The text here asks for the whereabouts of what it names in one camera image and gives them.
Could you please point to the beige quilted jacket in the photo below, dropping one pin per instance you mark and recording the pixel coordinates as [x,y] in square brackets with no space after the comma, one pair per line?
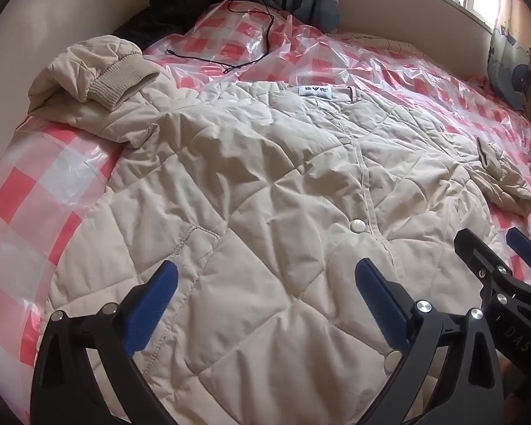
[270,164]

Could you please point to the cream bed side panel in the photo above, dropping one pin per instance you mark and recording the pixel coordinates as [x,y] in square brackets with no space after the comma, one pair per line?
[403,4]

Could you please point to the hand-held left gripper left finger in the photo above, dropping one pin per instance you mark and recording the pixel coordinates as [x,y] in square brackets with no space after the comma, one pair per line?
[154,301]

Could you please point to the red checkered plastic sheet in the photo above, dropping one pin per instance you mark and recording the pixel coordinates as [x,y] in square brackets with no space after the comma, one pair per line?
[39,177]

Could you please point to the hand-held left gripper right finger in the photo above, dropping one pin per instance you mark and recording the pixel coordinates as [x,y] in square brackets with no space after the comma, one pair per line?
[380,305]

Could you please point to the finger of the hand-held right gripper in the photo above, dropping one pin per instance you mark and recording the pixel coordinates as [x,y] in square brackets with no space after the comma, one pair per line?
[527,250]
[473,250]

